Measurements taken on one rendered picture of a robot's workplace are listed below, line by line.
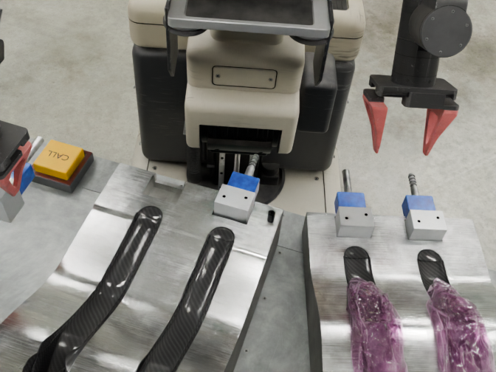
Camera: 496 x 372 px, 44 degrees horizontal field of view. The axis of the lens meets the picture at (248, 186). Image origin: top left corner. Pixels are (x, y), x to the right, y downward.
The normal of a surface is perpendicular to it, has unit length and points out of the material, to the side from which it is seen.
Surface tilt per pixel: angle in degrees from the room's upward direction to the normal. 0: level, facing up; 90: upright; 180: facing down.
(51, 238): 0
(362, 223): 0
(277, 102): 8
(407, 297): 29
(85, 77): 0
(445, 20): 64
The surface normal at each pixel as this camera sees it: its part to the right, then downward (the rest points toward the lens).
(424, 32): 0.00, 0.40
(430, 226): 0.07, -0.64
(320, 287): 0.06, -0.92
